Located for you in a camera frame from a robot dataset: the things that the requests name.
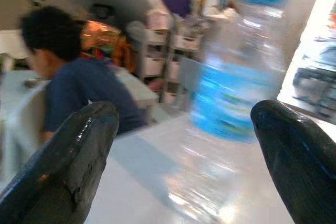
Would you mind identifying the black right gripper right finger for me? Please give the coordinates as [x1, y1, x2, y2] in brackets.
[250, 99, 336, 224]

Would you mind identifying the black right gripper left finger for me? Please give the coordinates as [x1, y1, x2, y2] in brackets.
[0, 100, 120, 224]

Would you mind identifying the clear water bottle blue label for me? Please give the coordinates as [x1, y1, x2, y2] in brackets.
[162, 0, 292, 222]

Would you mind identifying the person in dark blue shirt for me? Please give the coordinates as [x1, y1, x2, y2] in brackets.
[19, 6, 148, 143]

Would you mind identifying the orange shiny bag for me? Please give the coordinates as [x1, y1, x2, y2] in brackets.
[78, 20, 137, 72]

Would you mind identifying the white drawer shelf unit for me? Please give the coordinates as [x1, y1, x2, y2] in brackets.
[136, 8, 208, 104]

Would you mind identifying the light blue chair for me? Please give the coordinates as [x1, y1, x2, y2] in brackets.
[174, 57, 204, 109]

